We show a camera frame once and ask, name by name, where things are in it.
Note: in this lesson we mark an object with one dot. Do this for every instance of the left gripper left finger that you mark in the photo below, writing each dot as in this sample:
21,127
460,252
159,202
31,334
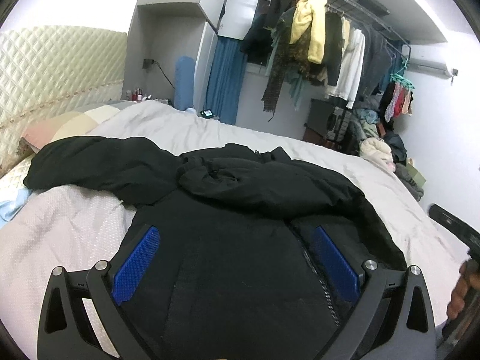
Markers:
65,331

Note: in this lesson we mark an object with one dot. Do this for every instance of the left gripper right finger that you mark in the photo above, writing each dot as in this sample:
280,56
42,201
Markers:
391,315

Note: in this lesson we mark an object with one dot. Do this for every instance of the large black jacket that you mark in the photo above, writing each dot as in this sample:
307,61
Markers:
236,275

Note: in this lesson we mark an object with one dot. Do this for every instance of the pile of clothes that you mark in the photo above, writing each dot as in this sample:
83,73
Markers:
373,142

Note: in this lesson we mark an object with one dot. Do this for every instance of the person's right hand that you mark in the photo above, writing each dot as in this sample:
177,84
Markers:
467,280

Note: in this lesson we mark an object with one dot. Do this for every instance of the green box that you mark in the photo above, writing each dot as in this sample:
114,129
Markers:
415,174

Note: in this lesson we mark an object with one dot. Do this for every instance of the light grey bed cover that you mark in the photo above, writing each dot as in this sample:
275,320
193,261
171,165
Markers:
75,228

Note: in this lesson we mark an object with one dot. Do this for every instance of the light blue sheet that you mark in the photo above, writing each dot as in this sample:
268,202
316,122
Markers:
12,204

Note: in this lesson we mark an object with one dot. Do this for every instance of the teal hanger with small garments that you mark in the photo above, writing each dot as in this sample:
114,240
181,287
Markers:
398,95

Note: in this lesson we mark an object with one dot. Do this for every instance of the white air conditioner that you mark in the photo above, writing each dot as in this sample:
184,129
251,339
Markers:
432,68

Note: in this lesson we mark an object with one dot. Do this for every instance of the black storage rack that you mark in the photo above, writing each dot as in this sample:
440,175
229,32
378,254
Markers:
327,125

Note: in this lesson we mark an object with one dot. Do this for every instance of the pastel patchwork pillow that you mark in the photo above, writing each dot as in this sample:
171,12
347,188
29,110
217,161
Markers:
78,122

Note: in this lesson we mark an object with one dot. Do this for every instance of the white hanging sweater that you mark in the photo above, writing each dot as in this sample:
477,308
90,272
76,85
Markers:
350,72

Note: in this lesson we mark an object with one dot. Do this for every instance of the cosmetic bottles on nightstand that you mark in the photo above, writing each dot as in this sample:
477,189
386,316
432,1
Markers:
137,95

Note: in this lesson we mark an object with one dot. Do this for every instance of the small digital clock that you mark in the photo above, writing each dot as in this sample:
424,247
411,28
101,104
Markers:
208,114

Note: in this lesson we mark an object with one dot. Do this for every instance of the black hanging jacket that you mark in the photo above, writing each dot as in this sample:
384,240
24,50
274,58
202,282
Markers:
333,46

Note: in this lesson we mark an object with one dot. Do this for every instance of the cream quilted headboard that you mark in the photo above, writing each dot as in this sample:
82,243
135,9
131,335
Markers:
48,71

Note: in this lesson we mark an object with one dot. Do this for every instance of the brown patterned hanging scarf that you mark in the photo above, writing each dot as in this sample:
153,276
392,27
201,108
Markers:
288,63

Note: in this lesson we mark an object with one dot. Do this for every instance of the yellow hanging hoodie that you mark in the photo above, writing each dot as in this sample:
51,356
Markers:
310,15

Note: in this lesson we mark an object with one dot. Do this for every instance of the blue curtain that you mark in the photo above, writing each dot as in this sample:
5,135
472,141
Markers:
225,81

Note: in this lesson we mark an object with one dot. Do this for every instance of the grey wall cabinet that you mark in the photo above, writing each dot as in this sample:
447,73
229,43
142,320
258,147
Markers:
161,31

